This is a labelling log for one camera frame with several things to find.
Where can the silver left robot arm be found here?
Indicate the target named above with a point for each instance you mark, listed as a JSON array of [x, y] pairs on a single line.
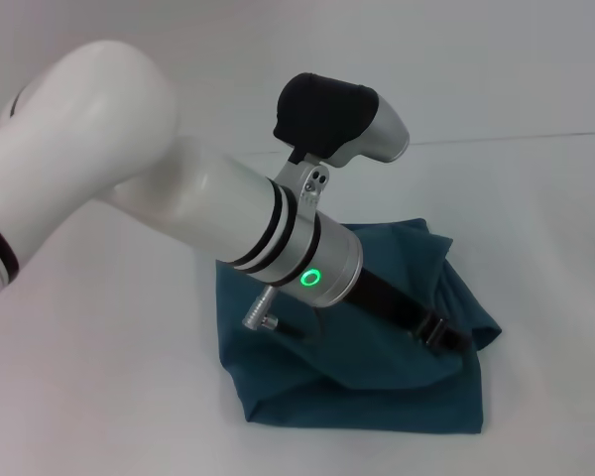
[[178, 198]]

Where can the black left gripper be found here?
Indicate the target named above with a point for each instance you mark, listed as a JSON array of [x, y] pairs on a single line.
[[387, 302]]

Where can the teal blue t-shirt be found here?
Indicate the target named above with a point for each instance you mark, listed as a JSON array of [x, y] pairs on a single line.
[[352, 387]]

